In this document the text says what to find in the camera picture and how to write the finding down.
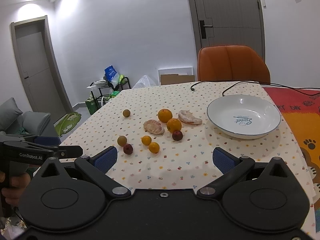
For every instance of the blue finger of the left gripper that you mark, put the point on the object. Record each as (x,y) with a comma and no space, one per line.
(46,140)

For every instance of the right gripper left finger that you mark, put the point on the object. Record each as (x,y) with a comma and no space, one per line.
(95,168)

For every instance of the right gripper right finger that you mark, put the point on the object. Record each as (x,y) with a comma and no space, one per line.
(233,170)

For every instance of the dark red fruit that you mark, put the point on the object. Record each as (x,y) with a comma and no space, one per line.
(128,149)
(177,135)

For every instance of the green-brown fruit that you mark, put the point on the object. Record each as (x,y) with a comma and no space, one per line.
(126,113)
(122,141)

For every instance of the small orange back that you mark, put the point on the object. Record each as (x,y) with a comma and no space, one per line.
(146,140)

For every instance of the small orange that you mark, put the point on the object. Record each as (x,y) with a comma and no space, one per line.
(154,147)
(146,140)

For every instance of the small orange front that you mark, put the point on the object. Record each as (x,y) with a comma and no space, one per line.
(154,147)

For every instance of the peeled pomelo piece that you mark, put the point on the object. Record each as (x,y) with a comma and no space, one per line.
(153,127)
(187,117)

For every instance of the large orange front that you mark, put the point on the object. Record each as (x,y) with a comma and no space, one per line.
(174,125)

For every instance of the large orange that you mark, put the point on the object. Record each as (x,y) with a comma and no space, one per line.
(164,115)
(174,125)

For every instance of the large orange back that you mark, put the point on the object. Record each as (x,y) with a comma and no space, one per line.
(164,115)

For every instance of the person's left hand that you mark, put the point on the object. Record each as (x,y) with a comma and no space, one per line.
(17,186)

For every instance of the green bag on floor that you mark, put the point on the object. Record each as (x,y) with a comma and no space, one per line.
(67,123)

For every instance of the grey sofa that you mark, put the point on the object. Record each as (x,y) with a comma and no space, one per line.
(27,125)

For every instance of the white bowl blue rim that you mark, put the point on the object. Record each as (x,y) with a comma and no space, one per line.
(244,116)

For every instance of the black metal rack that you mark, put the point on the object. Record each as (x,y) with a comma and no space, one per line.
(103,90)

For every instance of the red orange cartoon mat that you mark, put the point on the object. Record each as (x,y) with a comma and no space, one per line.
(300,109)

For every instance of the blue plastic bag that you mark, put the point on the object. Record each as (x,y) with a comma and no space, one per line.
(111,75)

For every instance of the clear plastic bag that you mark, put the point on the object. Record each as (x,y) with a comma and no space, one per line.
(144,82)

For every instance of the grey door left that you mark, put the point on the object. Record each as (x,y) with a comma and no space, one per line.
(37,67)

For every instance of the orange leather chair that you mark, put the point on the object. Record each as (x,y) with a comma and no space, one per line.
(231,63)

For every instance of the grey door with lock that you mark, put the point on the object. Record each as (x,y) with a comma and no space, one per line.
(228,22)

